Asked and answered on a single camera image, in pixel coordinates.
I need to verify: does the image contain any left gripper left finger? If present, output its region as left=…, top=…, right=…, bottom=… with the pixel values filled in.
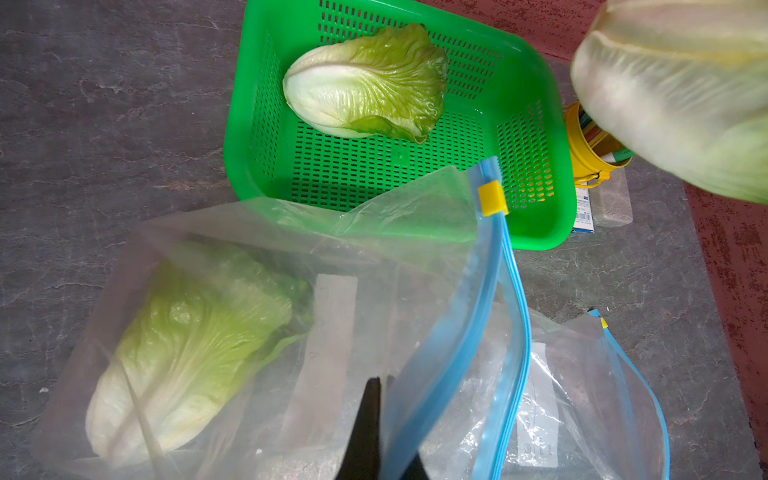
left=335, top=377, right=382, bottom=480

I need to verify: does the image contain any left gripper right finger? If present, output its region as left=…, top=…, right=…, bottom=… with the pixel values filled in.
left=400, top=454, right=429, bottom=480

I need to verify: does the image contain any clear zipper bag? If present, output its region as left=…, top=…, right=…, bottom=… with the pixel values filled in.
left=31, top=158, right=531, bottom=479
left=419, top=302, right=672, bottom=480

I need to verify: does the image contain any chinese cabbage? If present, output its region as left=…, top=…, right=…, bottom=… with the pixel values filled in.
left=282, top=24, right=449, bottom=144
left=85, top=240, right=312, bottom=468
left=570, top=1, right=767, bottom=204

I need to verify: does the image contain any chinese cabbage back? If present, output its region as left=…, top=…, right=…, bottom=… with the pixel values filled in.
left=282, top=24, right=449, bottom=144

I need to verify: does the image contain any white blue small box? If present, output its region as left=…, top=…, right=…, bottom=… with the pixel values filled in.
left=573, top=188, right=594, bottom=233

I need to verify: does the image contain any yellow pencil cup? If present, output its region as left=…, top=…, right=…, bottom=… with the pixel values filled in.
left=565, top=102, right=636, bottom=189

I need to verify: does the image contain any green plastic basket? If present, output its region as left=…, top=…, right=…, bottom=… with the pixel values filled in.
left=223, top=1, right=576, bottom=251

